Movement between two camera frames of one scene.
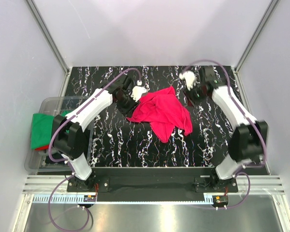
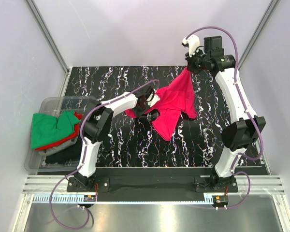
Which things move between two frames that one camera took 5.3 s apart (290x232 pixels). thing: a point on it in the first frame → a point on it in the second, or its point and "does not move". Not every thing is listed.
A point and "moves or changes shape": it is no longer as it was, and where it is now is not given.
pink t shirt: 161,109 moves or changes shape
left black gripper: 127,111 → 138,113
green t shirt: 41,129 does not move
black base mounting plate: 152,184 does not move
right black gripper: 188,94 → 189,60
